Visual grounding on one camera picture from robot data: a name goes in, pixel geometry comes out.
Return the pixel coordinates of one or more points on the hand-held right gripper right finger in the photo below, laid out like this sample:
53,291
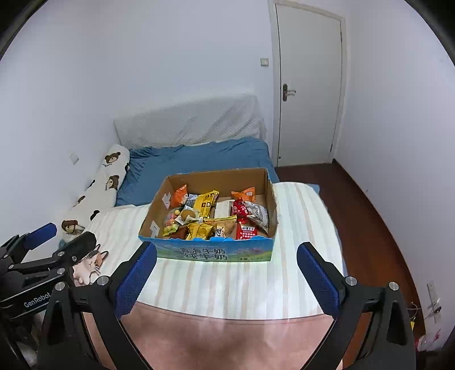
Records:
318,281

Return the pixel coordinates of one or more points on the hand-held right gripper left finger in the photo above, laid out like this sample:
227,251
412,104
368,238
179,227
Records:
135,281

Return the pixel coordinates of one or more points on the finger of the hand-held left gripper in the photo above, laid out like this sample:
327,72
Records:
80,247
41,234

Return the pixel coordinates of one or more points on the cardboard box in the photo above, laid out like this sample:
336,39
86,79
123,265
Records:
213,252

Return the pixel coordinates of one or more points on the orange snack packet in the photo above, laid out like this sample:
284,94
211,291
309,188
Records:
179,195
245,194

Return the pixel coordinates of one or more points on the cat print cloth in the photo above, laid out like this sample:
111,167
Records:
90,265

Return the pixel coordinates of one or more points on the dark brown snack packet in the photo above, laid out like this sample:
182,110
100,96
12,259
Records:
177,234

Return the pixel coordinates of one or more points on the colourful candy ball bag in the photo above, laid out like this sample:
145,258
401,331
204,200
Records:
170,222

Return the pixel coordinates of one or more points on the bear print pillow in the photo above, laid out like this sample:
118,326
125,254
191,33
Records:
106,181

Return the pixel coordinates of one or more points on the gold snack packet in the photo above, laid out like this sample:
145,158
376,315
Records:
199,231

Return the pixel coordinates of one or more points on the brown round snack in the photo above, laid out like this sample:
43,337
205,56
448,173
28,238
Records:
186,213

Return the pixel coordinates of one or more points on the striped blanket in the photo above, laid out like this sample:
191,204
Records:
231,284

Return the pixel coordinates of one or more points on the red packet with white label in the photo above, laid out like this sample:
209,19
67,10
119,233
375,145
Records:
245,230

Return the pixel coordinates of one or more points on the silver white snack packet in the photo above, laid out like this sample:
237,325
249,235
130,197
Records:
257,213

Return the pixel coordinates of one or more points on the yellow snack packet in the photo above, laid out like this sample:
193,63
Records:
206,203

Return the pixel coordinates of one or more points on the red snack packet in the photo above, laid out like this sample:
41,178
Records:
240,210

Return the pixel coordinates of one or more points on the plastic bag clutter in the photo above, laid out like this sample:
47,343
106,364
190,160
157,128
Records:
424,343

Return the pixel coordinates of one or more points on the blue bed sheet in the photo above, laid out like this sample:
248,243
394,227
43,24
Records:
199,160

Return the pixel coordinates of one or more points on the white quilted headboard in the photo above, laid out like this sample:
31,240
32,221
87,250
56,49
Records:
188,121

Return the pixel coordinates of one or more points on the white door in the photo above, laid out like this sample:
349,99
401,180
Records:
309,71

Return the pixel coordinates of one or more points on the white wall socket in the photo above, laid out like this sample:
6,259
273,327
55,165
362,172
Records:
74,158

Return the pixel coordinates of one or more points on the wall socket with plugs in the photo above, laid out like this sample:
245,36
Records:
433,295

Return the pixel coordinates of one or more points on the light switch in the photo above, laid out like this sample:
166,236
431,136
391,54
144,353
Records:
264,61

